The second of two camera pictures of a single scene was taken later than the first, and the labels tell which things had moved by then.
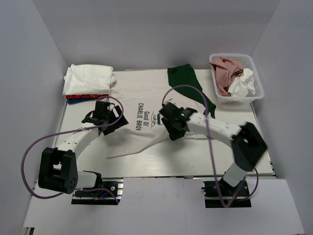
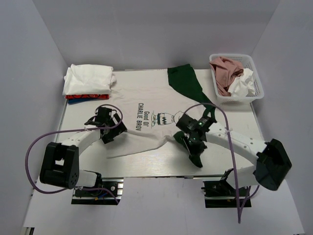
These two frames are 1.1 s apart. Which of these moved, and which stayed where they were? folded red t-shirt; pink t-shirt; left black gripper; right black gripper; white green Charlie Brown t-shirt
Moved: right black gripper; left black gripper
Stayed: folded red t-shirt; pink t-shirt; white green Charlie Brown t-shirt
